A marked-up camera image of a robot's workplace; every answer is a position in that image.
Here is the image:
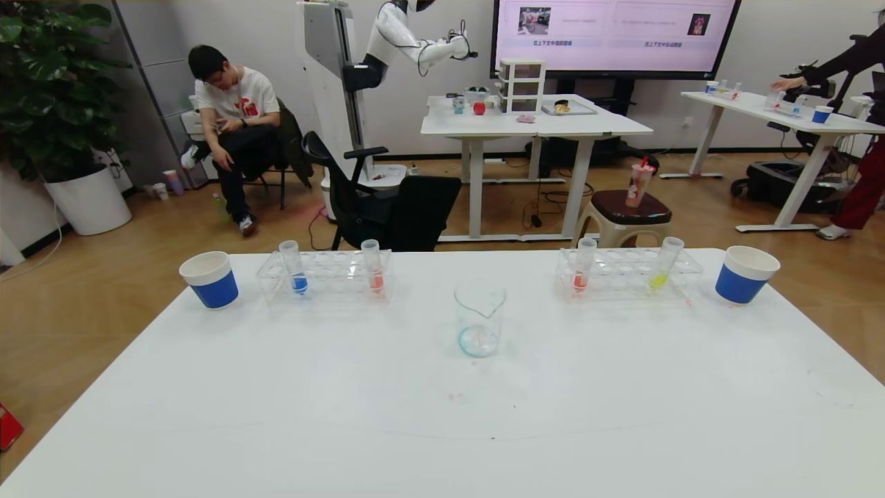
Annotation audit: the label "grey metal cabinet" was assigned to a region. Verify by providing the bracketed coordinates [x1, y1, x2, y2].
[113, 0, 212, 189]

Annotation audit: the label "large wall display screen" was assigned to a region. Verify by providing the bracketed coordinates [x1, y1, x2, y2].
[490, 0, 742, 80]

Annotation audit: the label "black floor cables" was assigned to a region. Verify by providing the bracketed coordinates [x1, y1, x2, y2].
[519, 181, 597, 229]

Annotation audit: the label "black mesh office chair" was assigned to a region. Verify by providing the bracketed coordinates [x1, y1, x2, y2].
[302, 130, 402, 252]

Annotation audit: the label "white humanoid robot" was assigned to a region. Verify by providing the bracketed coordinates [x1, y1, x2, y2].
[297, 0, 479, 222]

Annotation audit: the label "yellow pigment test tube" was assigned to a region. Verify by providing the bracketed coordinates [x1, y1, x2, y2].
[647, 237, 685, 291]

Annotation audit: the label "grey metal tray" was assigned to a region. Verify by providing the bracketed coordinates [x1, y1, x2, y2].
[541, 99, 597, 116]

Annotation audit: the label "brown topped plastic stool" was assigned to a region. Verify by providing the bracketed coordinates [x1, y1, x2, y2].
[572, 190, 673, 248]

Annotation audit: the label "black screen stand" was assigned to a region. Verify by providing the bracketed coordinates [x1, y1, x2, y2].
[525, 77, 661, 174]

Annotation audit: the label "red flat object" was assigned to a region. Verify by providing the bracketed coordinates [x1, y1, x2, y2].
[0, 403, 24, 452]

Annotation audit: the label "dark green jacket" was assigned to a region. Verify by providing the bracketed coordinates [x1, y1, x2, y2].
[275, 97, 313, 187]

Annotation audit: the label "blue pigment test tube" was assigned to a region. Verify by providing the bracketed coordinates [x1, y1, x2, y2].
[279, 240, 310, 297]

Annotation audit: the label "white drawer organizer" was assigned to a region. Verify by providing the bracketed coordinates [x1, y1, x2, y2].
[498, 59, 547, 113]

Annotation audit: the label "white standing desk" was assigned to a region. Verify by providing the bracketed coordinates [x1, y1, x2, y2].
[681, 90, 885, 232]
[420, 93, 654, 243]

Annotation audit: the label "clear acrylic test tube rack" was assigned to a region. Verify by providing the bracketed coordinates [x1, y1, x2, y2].
[555, 247, 704, 303]
[256, 249, 393, 306]

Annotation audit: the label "clear glass beaker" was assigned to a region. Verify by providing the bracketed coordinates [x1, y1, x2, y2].
[454, 279, 507, 358]

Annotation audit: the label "black wheeled robot base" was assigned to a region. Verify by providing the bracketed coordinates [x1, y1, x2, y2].
[732, 160, 844, 214]

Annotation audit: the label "green leafy plant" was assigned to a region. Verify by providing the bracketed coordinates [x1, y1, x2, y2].
[0, 0, 132, 182]

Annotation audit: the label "black metal chair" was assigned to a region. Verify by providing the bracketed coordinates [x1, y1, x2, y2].
[242, 163, 312, 210]

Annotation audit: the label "small clear tube rack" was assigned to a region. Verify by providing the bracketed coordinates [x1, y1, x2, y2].
[764, 90, 810, 116]

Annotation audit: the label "red pigment test tube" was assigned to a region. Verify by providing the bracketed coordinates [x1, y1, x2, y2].
[361, 239, 386, 295]
[571, 237, 597, 293]

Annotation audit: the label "black padded office chair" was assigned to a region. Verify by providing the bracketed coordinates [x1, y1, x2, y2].
[391, 175, 462, 252]

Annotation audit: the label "white drawer cabinet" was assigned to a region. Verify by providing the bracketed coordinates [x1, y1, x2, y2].
[181, 109, 221, 182]

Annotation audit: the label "man in white shirt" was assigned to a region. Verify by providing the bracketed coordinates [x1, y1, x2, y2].
[181, 45, 283, 238]

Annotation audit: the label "person in red trousers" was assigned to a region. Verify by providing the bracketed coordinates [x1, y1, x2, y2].
[771, 24, 885, 241]

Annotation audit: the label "white plant pot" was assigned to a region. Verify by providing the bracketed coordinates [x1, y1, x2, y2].
[44, 164, 133, 236]

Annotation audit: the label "pink drink cup with straw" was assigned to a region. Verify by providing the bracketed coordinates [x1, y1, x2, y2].
[626, 156, 655, 208]

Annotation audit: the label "blue white paper cup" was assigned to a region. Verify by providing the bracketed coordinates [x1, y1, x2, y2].
[179, 251, 239, 310]
[715, 246, 781, 306]

